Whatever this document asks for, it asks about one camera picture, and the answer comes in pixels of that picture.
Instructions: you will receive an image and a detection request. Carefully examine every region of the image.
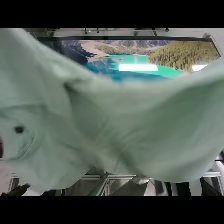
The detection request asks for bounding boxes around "pale green shirt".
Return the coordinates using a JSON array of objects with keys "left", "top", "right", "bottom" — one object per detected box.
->
[{"left": 0, "top": 28, "right": 224, "bottom": 193}]

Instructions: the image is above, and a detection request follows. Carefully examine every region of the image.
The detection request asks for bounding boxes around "silver frame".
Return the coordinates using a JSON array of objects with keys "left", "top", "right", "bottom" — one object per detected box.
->
[{"left": 7, "top": 167, "right": 224, "bottom": 197}]

